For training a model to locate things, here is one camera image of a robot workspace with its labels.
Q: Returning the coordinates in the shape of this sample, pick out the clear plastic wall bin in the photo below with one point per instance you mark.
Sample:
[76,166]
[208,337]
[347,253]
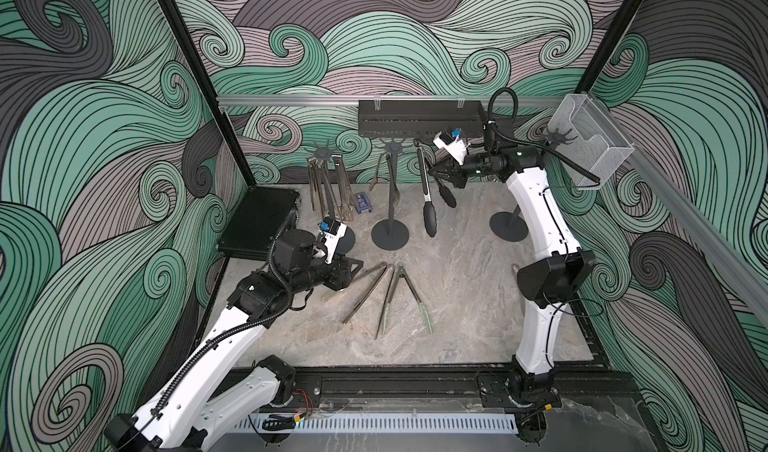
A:
[583,130]

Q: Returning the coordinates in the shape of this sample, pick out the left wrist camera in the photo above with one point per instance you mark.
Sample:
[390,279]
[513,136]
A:
[331,232]

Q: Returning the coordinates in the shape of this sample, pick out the black wall shelf rack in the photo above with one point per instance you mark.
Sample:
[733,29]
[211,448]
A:
[420,120]

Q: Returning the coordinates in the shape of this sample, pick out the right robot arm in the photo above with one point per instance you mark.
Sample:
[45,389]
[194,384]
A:
[561,264]

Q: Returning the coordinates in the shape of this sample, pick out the black tongs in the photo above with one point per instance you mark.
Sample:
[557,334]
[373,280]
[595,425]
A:
[429,212]

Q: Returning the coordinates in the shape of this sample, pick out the blue card box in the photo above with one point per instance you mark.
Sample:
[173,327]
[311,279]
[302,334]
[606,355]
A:
[362,203]

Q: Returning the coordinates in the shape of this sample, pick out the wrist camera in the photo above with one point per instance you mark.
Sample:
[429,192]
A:
[331,232]
[454,143]

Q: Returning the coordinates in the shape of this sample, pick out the white slotted cable duct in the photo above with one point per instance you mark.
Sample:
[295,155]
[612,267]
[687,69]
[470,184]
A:
[389,423]

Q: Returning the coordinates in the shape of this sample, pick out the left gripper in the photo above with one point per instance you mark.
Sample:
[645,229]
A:
[337,276]

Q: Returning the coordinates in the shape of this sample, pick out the aluminium rail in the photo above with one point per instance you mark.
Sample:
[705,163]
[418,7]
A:
[304,100]

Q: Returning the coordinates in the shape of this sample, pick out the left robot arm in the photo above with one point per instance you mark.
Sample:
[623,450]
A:
[189,413]

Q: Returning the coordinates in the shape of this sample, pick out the grey utensil stand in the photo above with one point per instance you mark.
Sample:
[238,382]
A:
[324,155]
[391,234]
[516,212]

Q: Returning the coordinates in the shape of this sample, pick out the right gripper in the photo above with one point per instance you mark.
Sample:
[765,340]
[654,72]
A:
[453,170]

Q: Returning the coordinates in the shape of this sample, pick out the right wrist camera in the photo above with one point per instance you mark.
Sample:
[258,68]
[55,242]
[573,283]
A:
[454,143]

